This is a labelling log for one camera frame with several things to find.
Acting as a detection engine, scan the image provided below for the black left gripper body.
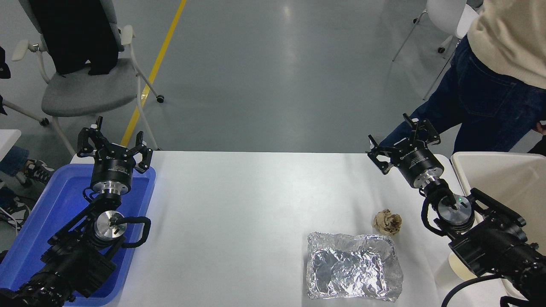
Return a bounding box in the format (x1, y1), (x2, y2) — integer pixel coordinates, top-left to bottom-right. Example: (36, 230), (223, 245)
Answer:
(90, 145), (137, 186)

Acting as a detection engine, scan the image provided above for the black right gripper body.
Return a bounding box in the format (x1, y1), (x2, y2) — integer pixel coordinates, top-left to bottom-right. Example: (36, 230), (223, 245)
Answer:
(392, 142), (444, 189)

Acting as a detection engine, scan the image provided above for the white paper cup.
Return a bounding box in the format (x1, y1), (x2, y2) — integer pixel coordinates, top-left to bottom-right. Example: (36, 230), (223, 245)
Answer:
(434, 252), (477, 288)

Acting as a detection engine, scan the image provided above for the grey office chair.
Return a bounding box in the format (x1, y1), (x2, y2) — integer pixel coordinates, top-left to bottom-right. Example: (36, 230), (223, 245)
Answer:
(12, 0), (166, 156)

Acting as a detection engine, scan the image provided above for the blue plastic tray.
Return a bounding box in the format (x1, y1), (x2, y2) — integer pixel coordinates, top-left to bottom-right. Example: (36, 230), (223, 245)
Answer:
(0, 163), (156, 307)

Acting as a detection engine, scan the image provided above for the crumpled tan paper ball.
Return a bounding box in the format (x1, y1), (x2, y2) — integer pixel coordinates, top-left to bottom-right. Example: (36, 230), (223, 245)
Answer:
(373, 209), (402, 236)

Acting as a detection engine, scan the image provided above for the white chair base with caster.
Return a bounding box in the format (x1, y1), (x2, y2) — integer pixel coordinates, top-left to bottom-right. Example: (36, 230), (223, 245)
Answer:
(0, 99), (49, 127)

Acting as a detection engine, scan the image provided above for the seated person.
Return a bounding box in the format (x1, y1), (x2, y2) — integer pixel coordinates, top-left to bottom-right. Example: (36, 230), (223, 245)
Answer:
(0, 145), (56, 219)

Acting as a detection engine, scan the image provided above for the person in pale top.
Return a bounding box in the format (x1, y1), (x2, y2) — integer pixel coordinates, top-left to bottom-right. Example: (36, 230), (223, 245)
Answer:
(380, 0), (546, 154)

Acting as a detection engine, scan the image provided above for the small white table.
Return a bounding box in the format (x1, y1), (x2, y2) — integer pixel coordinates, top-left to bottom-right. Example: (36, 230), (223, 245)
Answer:
(0, 129), (22, 162)

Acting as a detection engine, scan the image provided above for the large pale bin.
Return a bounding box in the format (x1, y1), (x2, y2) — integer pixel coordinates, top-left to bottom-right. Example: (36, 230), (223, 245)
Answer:
(450, 151), (546, 299)

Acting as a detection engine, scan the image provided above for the black garment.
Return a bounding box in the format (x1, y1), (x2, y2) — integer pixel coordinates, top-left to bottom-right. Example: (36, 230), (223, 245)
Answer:
(28, 0), (120, 76)

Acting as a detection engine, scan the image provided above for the crumpled foil tray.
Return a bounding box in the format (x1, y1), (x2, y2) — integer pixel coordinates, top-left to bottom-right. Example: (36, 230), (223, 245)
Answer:
(306, 232), (404, 302)

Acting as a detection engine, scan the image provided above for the white plastic chair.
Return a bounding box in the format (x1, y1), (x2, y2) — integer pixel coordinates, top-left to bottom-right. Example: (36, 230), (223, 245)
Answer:
(392, 0), (485, 101)

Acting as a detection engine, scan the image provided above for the person in dark clothes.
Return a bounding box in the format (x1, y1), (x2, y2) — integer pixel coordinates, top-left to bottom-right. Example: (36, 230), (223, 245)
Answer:
(528, 122), (546, 156)

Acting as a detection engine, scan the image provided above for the white cable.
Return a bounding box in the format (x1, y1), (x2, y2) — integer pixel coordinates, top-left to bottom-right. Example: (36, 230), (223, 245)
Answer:
(0, 207), (21, 233)

